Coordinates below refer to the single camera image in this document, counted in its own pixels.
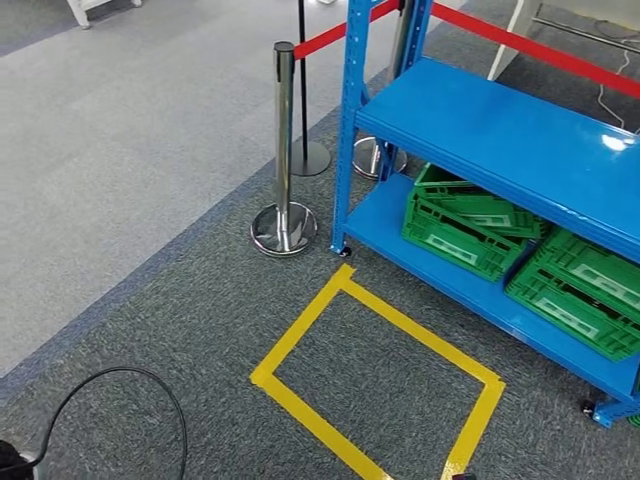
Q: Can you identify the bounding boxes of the red barrier belt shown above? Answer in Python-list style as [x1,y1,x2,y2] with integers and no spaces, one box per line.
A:
[294,0,401,62]
[430,1,640,101]

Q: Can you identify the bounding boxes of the long black robot cable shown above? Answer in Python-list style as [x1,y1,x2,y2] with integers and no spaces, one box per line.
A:
[29,366,189,480]

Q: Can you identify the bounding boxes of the white furniture legs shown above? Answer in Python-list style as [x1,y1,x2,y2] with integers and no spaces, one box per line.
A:
[66,0,143,30]

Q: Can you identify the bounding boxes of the green folded plastic crate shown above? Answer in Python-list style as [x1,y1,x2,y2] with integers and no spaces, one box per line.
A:
[414,163,551,241]
[401,192,527,285]
[534,228,640,321]
[503,263,640,364]

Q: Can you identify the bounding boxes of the black pole stanchion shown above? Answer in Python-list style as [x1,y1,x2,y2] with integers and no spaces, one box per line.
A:
[291,0,332,178]

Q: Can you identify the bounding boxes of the white floor cable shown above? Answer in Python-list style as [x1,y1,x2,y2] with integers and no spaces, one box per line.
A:
[597,36,640,134]

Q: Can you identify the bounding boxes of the blue metal shelf rack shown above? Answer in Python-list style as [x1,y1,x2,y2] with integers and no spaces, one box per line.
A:
[330,0,640,430]

